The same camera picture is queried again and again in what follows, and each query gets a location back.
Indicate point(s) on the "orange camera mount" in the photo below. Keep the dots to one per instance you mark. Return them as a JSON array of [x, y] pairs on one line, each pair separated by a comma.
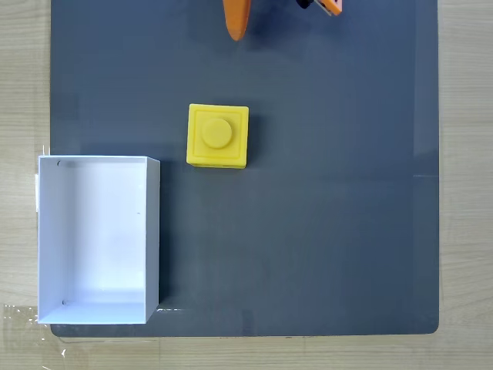
[[327, 5]]

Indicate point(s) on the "dark grey mat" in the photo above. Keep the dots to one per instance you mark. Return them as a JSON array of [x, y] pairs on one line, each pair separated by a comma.
[[316, 216]]

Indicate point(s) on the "white open box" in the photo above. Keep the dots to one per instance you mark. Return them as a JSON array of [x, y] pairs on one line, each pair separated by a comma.
[[100, 246]]

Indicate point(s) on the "yellow block with round stud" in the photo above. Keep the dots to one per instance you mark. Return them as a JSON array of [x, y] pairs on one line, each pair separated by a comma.
[[217, 135]]

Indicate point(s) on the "clear tape piece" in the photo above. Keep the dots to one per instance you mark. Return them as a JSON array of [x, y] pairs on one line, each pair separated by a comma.
[[19, 320]]

